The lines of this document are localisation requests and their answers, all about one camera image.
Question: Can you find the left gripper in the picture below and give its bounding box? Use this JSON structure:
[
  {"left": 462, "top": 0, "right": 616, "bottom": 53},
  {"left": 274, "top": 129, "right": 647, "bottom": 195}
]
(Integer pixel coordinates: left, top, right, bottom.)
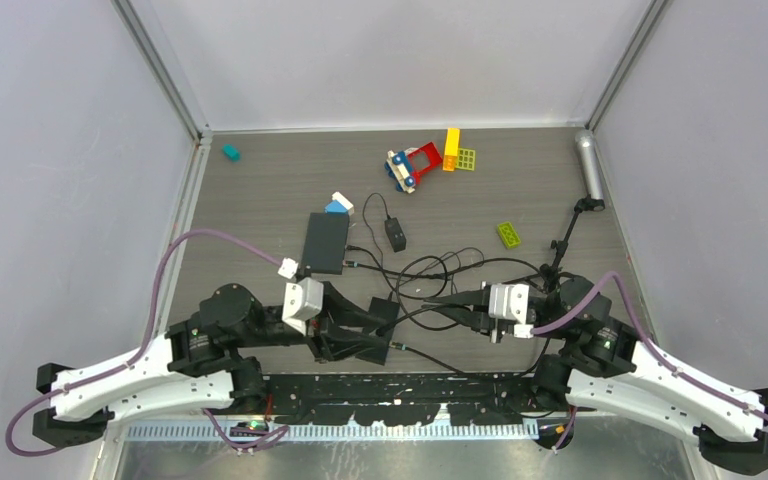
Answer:
[{"left": 238, "top": 283, "right": 390, "bottom": 364}]

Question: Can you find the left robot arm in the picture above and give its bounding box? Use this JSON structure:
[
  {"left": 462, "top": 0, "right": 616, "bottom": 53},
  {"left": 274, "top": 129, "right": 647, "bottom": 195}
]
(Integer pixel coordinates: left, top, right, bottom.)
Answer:
[{"left": 32, "top": 278, "right": 399, "bottom": 448}]

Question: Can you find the silver microphone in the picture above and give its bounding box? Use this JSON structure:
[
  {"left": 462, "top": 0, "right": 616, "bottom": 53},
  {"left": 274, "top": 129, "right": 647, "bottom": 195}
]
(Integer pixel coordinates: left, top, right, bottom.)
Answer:
[{"left": 574, "top": 130, "right": 604, "bottom": 201}]

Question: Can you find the black mini tripod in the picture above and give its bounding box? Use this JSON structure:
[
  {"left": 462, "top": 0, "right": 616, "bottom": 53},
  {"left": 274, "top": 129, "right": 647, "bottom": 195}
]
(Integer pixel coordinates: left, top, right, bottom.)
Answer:
[{"left": 540, "top": 195, "right": 605, "bottom": 292}]

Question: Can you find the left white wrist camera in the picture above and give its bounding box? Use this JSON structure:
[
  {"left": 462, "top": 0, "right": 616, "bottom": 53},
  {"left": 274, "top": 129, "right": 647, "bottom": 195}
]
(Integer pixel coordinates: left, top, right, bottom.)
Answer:
[{"left": 281, "top": 278, "right": 324, "bottom": 335}]

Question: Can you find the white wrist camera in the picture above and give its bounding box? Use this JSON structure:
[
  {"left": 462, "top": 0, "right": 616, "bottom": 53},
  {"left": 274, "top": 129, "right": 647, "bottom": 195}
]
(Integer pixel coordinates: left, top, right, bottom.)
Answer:
[
  {"left": 281, "top": 278, "right": 324, "bottom": 335},
  {"left": 488, "top": 283, "right": 534, "bottom": 343}
]

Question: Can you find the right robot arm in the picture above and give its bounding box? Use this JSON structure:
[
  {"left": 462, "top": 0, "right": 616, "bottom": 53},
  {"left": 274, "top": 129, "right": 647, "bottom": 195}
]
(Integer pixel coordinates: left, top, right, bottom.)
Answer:
[{"left": 427, "top": 276, "right": 768, "bottom": 476}]

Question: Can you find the black microphone cable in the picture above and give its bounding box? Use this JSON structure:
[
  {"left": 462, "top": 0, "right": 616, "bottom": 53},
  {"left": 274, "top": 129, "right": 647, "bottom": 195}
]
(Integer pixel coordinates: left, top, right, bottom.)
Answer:
[{"left": 347, "top": 245, "right": 475, "bottom": 336}]

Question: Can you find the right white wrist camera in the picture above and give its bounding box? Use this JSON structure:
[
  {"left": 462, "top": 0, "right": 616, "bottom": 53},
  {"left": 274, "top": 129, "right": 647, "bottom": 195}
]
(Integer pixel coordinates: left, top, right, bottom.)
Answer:
[{"left": 488, "top": 283, "right": 534, "bottom": 343}]

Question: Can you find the teal block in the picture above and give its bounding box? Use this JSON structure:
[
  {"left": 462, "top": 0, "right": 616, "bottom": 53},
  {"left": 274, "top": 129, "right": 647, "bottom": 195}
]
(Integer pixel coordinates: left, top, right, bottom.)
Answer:
[{"left": 222, "top": 144, "right": 241, "bottom": 162}]

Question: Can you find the red blue toy vehicle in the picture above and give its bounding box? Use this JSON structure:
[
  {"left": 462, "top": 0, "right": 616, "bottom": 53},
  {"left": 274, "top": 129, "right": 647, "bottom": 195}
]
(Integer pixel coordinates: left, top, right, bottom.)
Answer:
[{"left": 385, "top": 142, "right": 443, "bottom": 194}]

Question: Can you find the lime green grid plate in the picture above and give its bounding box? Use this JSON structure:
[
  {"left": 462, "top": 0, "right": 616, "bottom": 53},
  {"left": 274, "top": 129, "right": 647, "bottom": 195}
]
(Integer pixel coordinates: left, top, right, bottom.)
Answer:
[{"left": 455, "top": 148, "right": 476, "bottom": 171}]

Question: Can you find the yellow toy brick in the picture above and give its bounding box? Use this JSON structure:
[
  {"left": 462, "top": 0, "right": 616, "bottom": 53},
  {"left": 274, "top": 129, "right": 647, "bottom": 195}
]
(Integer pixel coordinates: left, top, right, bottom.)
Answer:
[{"left": 442, "top": 127, "right": 461, "bottom": 172}]

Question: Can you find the green toy brick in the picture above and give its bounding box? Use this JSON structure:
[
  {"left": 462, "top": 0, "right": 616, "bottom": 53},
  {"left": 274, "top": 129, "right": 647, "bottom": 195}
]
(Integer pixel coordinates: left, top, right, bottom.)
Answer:
[{"left": 496, "top": 222, "right": 522, "bottom": 250}]

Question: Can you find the black power adapter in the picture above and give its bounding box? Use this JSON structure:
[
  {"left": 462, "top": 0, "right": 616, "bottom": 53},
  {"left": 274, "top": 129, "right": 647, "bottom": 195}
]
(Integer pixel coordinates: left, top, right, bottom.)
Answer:
[{"left": 384, "top": 216, "right": 407, "bottom": 253}]

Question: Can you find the blue white toy brick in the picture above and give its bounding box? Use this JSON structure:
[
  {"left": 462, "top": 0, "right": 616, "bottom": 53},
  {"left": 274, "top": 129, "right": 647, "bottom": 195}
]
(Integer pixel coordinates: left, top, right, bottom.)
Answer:
[{"left": 324, "top": 191, "right": 355, "bottom": 216}]

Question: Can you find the black ethernet cable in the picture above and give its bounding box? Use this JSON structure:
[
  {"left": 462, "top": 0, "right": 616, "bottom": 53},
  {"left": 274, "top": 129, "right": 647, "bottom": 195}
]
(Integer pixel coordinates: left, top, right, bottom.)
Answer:
[{"left": 345, "top": 258, "right": 554, "bottom": 382}]

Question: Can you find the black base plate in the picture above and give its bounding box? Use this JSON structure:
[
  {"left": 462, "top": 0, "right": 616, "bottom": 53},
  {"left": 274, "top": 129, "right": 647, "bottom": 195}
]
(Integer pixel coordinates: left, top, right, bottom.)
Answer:
[{"left": 266, "top": 372, "right": 570, "bottom": 427}]

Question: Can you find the black network switch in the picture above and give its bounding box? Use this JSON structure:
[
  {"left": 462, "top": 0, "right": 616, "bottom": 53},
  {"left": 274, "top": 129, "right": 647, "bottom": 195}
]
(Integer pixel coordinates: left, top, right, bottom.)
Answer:
[{"left": 356, "top": 297, "right": 400, "bottom": 366}]

